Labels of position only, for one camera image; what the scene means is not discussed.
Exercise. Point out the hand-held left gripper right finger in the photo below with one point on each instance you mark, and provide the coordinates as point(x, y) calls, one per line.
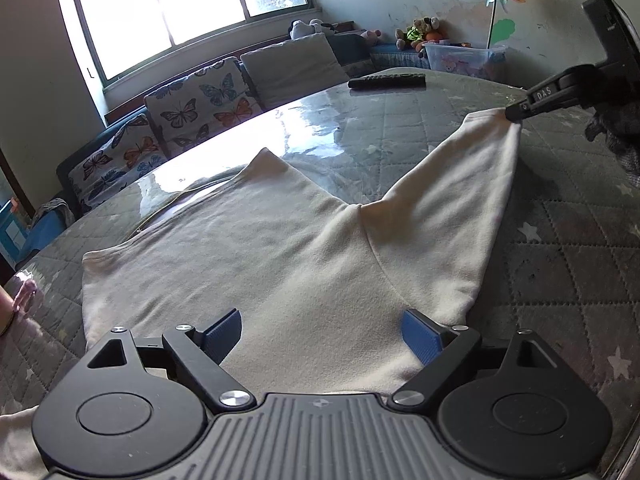
point(421, 336)

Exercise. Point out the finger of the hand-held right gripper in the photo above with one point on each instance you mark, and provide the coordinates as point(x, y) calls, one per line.
point(542, 96)

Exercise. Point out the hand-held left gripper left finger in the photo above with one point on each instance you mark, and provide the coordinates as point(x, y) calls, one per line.
point(226, 334)

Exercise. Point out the cream sweater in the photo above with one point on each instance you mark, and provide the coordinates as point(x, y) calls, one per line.
point(310, 260)

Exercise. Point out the person's right hand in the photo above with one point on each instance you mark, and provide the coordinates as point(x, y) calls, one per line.
point(616, 135)

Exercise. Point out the clear plastic storage box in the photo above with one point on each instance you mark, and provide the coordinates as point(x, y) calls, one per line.
point(462, 59)

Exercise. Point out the brown teddy bear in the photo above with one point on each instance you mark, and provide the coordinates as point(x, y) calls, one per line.
point(425, 27)

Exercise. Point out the black remote control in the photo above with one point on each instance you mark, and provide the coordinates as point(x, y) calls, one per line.
point(387, 81)

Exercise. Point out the pink plush toy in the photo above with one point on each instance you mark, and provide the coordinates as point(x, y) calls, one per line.
point(372, 35)

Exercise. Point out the blue cushion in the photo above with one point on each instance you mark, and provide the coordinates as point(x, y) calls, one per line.
point(352, 52)

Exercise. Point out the long butterfly print cushion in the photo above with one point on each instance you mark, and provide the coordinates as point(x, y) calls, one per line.
point(117, 157)

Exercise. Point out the grey crumpled cloth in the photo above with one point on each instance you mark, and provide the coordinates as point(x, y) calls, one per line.
point(52, 208)

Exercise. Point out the large butterfly print cushion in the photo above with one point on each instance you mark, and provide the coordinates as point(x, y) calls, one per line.
point(202, 102)

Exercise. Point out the dark blue sofa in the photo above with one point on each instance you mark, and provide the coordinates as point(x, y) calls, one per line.
point(122, 120)

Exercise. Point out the blue toy box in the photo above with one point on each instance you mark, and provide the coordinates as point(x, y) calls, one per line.
point(11, 227)

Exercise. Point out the white plush toy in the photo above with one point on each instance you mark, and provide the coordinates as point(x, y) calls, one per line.
point(302, 27)

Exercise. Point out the grey cushion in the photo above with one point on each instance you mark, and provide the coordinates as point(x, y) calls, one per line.
point(292, 67)

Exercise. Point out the window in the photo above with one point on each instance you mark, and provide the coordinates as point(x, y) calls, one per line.
point(190, 5)

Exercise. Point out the green wall sticker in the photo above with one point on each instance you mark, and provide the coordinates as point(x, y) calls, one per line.
point(502, 27)

